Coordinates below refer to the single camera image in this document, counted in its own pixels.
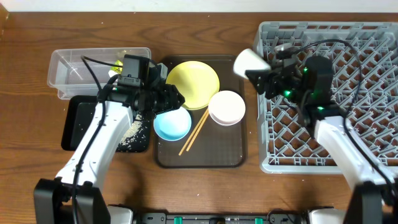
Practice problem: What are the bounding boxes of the blue bowl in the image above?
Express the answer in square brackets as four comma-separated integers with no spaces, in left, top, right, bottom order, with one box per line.
[154,107,192,141]

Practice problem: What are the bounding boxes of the white cup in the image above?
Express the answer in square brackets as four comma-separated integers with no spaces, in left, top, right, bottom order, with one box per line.
[233,49,271,79]

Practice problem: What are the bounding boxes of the rice grains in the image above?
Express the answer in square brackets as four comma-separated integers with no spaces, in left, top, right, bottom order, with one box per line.
[118,113,147,152]

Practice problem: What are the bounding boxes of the green snack wrapper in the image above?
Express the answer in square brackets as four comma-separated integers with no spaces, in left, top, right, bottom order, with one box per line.
[108,60,123,77]

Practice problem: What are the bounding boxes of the pink bowl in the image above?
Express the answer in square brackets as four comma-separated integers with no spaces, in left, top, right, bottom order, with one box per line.
[208,90,246,126]

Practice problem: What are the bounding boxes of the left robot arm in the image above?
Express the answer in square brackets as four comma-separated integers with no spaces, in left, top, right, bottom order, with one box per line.
[34,84,185,223]

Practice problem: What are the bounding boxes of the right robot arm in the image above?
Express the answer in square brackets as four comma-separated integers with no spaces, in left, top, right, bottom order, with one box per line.
[234,54,397,223]

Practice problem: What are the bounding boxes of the grey dishwasher rack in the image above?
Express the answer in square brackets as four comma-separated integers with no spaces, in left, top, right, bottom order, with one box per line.
[253,22,397,174]

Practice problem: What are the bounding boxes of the yellow plate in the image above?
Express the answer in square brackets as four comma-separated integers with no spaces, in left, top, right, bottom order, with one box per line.
[166,61,220,110]

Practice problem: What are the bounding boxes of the wooden chopstick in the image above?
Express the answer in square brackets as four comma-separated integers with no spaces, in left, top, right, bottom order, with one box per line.
[186,109,210,152]
[179,117,202,156]

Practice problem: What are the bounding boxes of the brown serving tray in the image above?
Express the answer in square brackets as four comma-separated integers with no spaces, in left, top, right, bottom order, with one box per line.
[154,55,246,169]

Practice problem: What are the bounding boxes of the black tray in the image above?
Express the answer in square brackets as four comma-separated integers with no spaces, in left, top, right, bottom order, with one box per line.
[61,95,151,152]

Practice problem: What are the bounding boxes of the clear plastic bin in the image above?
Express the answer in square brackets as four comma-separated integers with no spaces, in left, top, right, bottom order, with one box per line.
[47,47,151,100]

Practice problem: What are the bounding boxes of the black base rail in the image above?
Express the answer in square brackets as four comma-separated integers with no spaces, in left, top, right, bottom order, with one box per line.
[107,205,343,224]

